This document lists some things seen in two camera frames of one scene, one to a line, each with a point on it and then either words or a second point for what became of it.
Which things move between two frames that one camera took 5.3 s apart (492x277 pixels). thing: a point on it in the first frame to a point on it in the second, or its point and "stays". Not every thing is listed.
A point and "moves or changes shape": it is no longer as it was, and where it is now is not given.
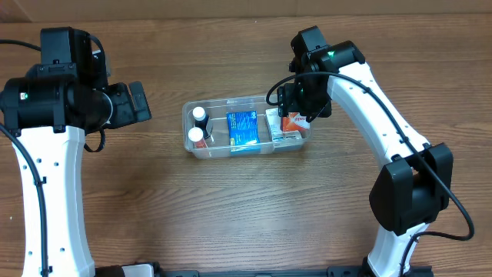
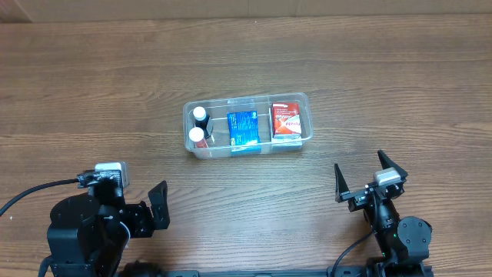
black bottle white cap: (201, 121) stays
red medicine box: (294, 122) moves or changes shape
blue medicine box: (244, 132) stays
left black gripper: (128, 102) to (145, 217)
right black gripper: (294, 98) to (364, 193)
